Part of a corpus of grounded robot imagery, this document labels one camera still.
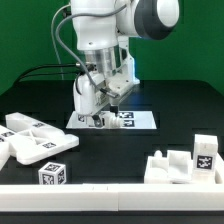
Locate white chair back frame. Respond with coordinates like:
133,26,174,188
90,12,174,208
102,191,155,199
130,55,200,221
0,112,79,170

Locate black cables on table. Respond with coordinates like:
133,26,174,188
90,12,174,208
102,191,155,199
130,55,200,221
14,61,89,84

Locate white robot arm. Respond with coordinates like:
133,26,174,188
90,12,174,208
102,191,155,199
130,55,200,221
68,0,179,129

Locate white chair seat block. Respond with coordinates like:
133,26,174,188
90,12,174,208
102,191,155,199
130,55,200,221
144,150,224,184

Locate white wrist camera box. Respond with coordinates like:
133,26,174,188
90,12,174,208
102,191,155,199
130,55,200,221
106,69,134,99

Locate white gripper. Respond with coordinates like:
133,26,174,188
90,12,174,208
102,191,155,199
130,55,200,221
73,75,118,128

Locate white front fence rail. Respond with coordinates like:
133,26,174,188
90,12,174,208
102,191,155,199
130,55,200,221
0,184,224,212

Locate grey cable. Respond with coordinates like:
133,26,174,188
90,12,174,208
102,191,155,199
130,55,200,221
50,3,73,81

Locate small white tagged cube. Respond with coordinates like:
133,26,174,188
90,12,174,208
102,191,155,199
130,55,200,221
38,162,67,185

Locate white base tag sheet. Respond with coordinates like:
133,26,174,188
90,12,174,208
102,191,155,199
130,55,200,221
67,111,156,129

